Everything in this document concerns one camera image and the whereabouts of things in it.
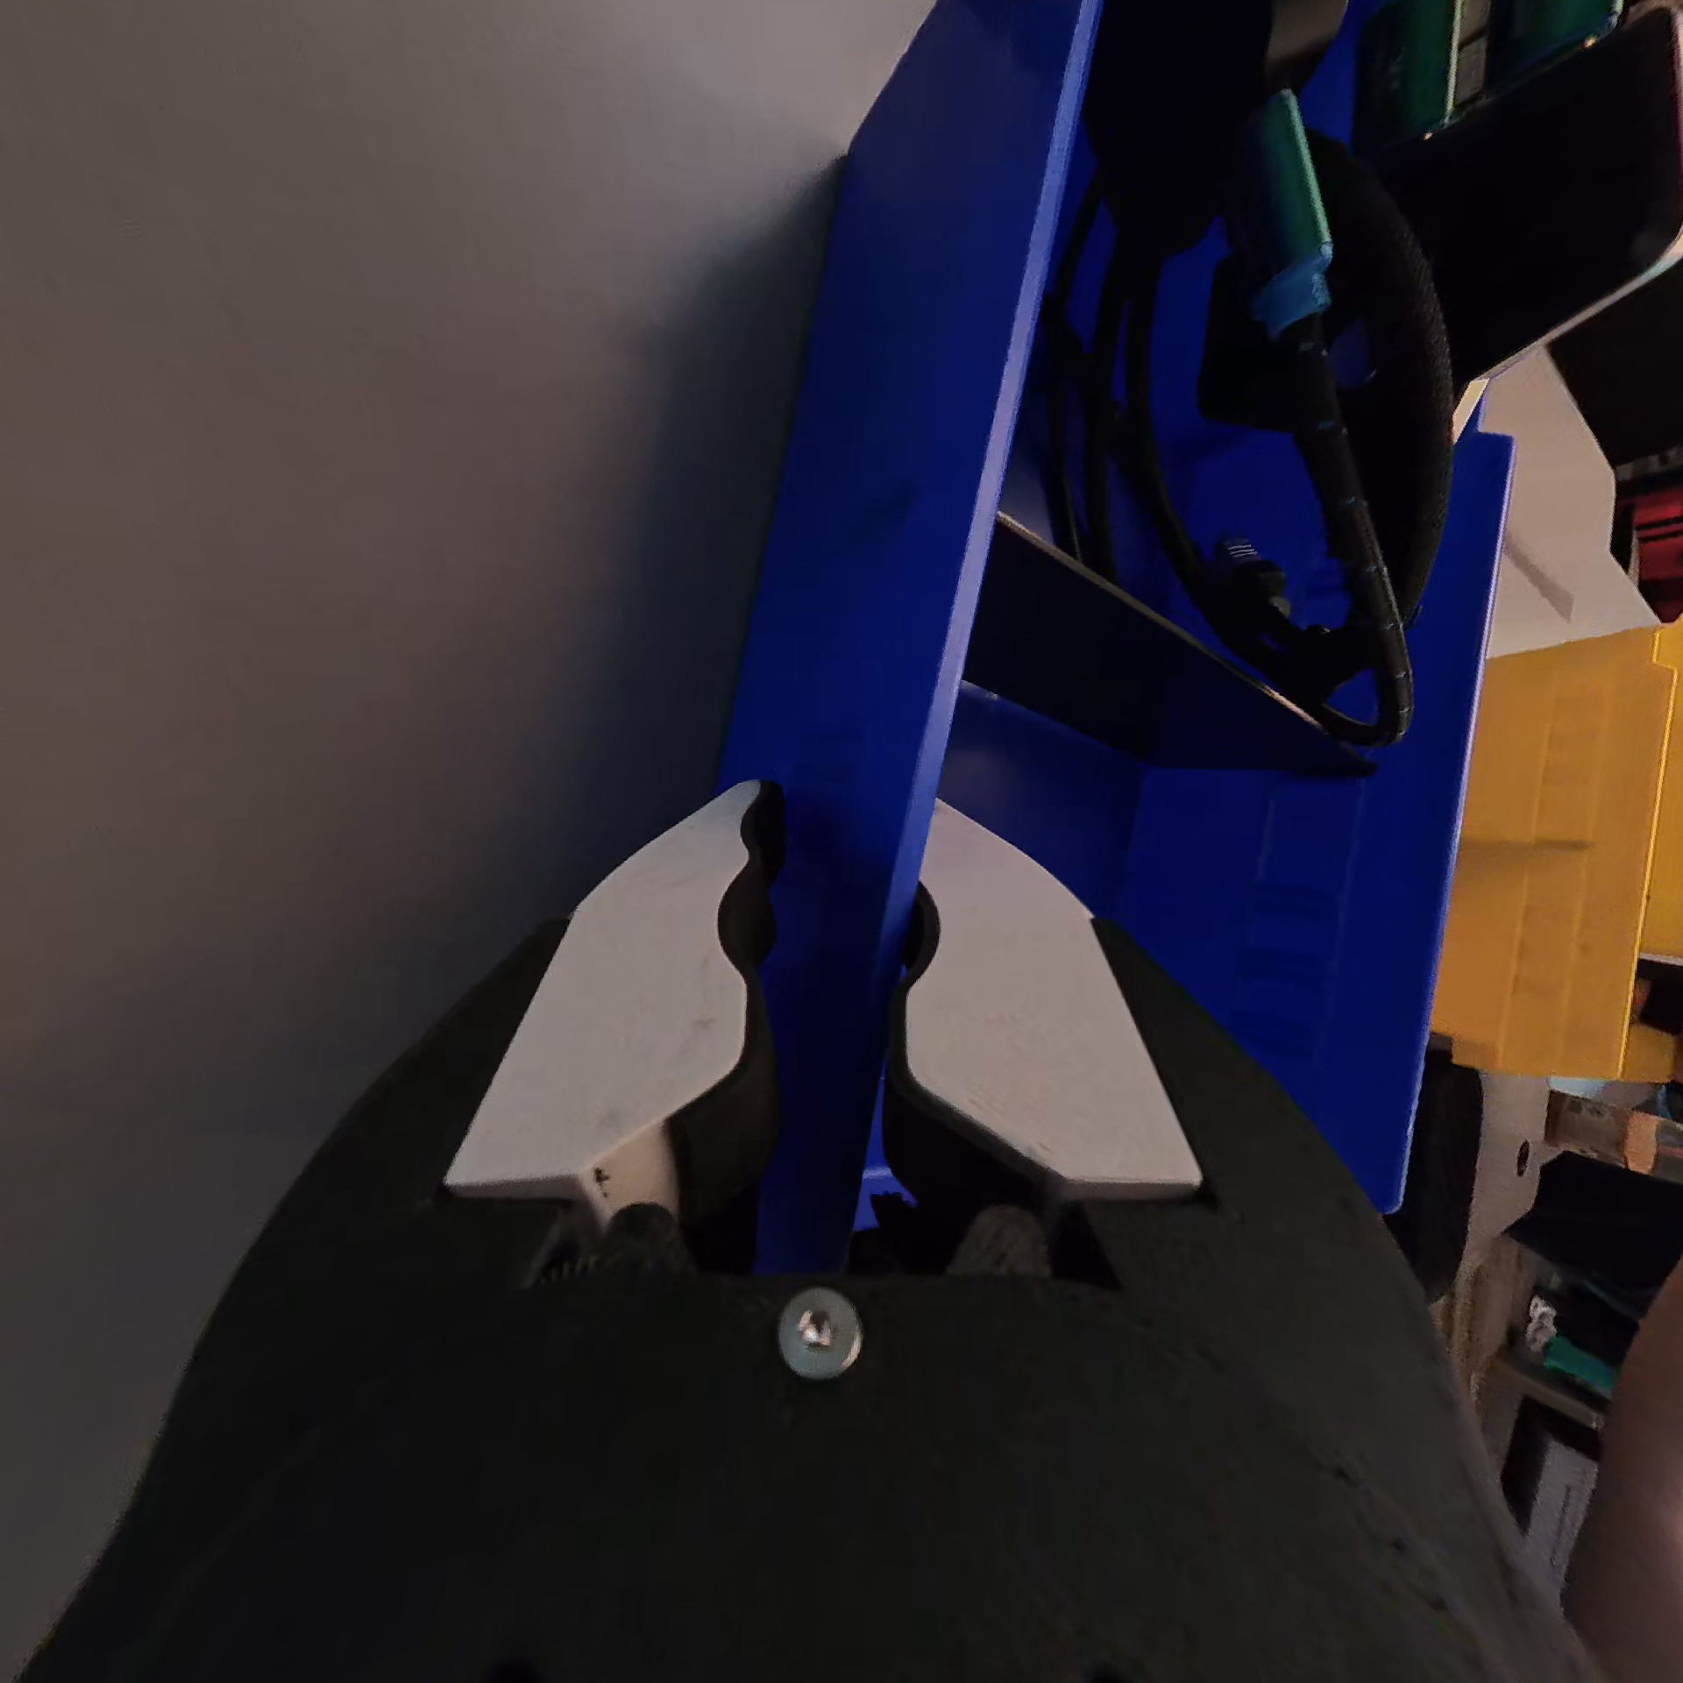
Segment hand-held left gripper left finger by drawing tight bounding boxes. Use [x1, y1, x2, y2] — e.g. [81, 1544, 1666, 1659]
[441, 780, 791, 1273]

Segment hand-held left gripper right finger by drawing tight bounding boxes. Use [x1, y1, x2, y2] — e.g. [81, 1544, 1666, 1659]
[883, 800, 1207, 1269]

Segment blue storage bin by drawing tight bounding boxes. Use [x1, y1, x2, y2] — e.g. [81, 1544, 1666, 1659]
[715, 0, 1514, 1269]

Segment yellow storage bin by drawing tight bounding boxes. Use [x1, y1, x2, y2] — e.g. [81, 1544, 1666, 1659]
[1426, 617, 1683, 1085]

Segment thick black cable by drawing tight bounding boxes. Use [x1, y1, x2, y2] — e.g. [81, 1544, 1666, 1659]
[1191, 124, 1461, 633]

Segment black bin divider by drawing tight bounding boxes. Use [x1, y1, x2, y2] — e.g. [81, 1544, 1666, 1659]
[992, 512, 1374, 778]

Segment thin black cable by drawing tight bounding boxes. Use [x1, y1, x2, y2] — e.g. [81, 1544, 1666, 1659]
[1044, 170, 1330, 678]

